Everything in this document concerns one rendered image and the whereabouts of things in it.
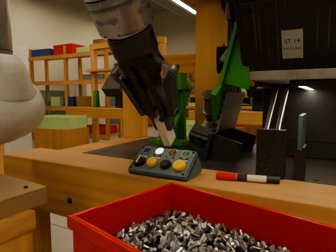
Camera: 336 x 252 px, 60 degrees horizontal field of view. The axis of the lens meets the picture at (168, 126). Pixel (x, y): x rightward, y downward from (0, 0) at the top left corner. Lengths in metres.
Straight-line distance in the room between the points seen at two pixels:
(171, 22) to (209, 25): 11.34
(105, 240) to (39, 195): 0.34
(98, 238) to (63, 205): 0.50
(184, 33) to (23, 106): 11.57
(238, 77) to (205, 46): 0.46
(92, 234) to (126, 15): 0.29
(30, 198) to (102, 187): 0.17
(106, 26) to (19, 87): 0.37
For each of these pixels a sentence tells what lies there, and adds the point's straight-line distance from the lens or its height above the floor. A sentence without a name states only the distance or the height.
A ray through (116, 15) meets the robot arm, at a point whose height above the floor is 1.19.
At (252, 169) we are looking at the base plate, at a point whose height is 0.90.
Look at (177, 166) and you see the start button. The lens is 0.63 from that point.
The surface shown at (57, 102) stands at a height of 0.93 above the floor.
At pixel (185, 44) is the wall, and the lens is 12.12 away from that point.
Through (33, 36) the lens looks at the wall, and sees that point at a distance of 9.31.
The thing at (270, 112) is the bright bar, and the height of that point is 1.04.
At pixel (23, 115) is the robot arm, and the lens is 0.77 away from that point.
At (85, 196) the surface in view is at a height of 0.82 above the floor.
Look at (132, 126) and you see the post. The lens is 1.42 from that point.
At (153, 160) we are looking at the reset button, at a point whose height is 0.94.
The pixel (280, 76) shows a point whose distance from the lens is 0.60.
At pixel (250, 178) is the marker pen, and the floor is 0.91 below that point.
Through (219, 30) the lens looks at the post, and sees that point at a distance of 1.23.
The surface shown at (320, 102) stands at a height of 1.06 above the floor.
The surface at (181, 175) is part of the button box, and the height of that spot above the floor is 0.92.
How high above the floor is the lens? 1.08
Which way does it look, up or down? 6 degrees down
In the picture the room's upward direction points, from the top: straight up
